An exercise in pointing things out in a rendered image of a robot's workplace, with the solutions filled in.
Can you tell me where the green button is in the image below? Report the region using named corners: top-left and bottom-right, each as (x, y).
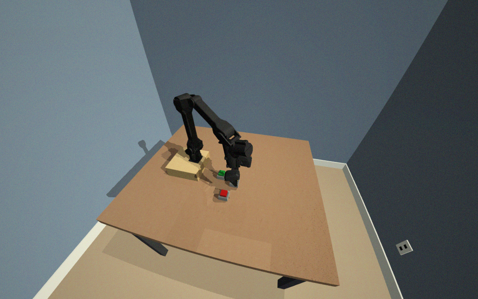
top-left (217, 170), bottom-right (226, 180)

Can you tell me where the red button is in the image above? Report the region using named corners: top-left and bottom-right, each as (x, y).
top-left (218, 189), bottom-right (229, 201)

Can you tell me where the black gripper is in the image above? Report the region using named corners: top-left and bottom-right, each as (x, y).
top-left (224, 154), bottom-right (240, 187)

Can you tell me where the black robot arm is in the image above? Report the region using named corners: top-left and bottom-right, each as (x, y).
top-left (173, 93), bottom-right (253, 168)

